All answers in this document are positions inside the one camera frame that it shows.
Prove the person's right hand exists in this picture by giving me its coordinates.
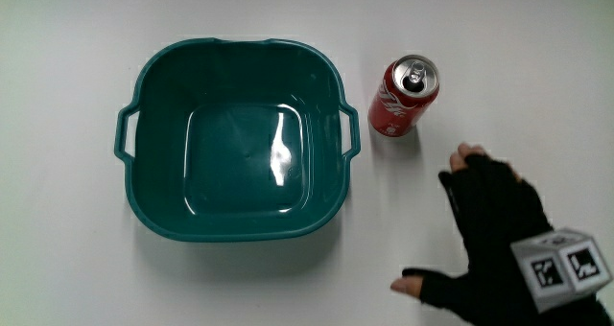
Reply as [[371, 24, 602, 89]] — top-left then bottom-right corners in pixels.
[[390, 142, 614, 326]]

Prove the red cola can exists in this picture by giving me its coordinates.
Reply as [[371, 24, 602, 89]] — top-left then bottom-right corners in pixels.
[[367, 54, 441, 139]]

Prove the white desk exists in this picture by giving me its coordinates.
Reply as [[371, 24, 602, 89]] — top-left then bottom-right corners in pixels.
[[0, 0, 614, 326]]

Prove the green plastic basin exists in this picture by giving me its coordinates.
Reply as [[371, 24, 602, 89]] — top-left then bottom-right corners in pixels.
[[113, 36, 362, 244]]

